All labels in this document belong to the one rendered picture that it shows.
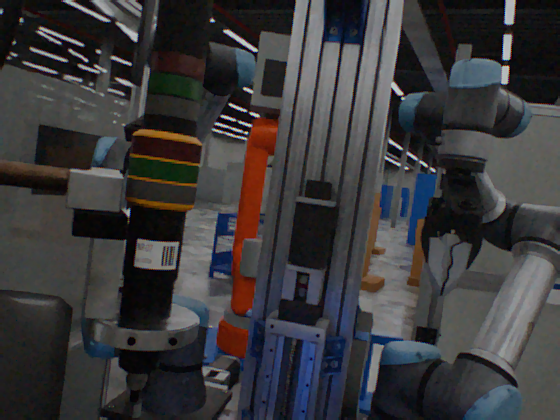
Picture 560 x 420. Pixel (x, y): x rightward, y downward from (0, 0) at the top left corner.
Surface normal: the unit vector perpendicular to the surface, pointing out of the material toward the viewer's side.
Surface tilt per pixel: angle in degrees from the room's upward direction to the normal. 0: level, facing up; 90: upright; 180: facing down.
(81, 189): 90
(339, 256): 90
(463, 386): 51
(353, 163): 90
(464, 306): 90
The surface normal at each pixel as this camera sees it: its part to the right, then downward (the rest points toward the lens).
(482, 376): -0.16, -0.56
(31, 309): 0.51, -0.73
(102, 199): 0.40, 0.11
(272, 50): 0.07, 0.07
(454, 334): -0.19, 0.03
